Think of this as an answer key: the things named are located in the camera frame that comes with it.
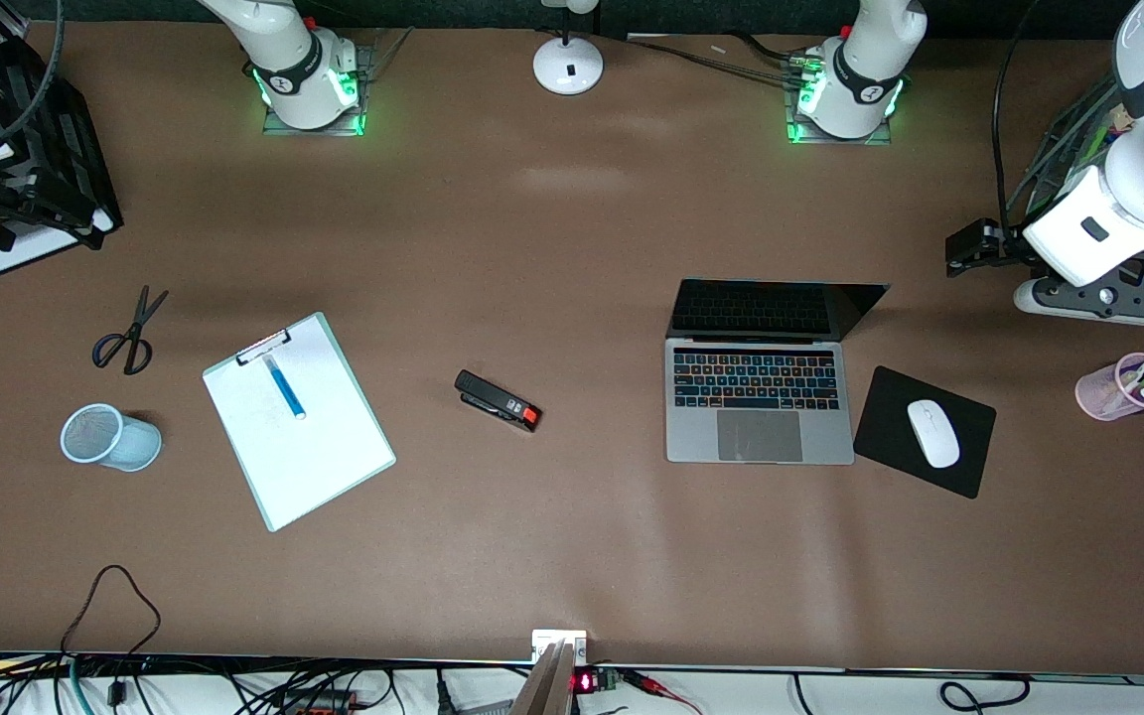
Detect silver laptop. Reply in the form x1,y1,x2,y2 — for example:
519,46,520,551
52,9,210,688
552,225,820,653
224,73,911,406
664,278,891,466

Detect black stacked letter tray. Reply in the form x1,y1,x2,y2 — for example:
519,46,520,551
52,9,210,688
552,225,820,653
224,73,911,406
0,0,124,277

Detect blue marker white end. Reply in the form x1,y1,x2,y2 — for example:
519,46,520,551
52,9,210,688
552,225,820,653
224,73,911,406
264,356,308,421

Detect pink mesh pen cup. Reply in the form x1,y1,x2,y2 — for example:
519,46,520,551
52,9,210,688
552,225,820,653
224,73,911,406
1074,353,1144,422

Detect white computer mouse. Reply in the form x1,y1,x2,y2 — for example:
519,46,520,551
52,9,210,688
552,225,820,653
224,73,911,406
906,399,961,470

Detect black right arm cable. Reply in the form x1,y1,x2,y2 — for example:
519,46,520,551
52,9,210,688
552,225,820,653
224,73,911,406
0,0,68,147

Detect red wire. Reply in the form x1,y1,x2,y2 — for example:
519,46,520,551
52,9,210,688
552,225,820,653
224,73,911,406
622,668,704,715

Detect green pen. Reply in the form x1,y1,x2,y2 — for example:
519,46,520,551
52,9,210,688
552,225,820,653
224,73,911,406
1078,119,1115,172

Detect white mounting bracket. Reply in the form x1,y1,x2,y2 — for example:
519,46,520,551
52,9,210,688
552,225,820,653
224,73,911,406
531,630,589,666

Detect white lamp base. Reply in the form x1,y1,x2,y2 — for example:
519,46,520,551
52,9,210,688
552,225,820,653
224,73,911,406
532,0,605,97

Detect black looped cable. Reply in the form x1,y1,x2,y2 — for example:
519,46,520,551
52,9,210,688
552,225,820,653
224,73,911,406
61,564,162,708

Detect black mouse pad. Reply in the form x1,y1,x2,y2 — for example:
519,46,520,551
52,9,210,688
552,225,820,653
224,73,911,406
852,365,998,501

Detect black stapler red tip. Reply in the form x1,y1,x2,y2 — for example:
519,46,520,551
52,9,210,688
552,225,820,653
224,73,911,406
454,369,542,434

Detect blue mesh pen cup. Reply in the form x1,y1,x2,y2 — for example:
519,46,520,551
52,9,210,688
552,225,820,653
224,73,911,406
60,403,163,473

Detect mint green clipboard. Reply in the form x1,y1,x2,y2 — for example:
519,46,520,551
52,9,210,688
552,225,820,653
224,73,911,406
202,312,397,533

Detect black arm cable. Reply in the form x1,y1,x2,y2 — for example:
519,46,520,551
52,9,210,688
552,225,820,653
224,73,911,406
991,0,1045,234
0,0,68,147

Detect black table cable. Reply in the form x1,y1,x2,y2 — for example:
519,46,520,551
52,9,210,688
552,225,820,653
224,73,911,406
627,36,803,78
729,32,831,69

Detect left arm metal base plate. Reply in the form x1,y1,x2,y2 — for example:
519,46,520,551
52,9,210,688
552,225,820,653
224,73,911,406
784,55,899,148

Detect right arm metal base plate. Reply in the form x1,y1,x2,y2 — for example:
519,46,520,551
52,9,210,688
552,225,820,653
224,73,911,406
262,42,376,138

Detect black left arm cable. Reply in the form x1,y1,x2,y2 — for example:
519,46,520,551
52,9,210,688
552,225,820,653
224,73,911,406
991,0,1045,234

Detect black scissors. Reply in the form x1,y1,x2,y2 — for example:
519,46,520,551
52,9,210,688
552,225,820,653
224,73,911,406
91,286,170,376

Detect aluminium profile bar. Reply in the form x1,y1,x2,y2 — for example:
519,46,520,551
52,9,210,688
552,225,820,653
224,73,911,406
510,641,576,715

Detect black coiled cable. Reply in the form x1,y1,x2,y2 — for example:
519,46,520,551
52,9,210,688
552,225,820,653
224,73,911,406
937,675,1032,713

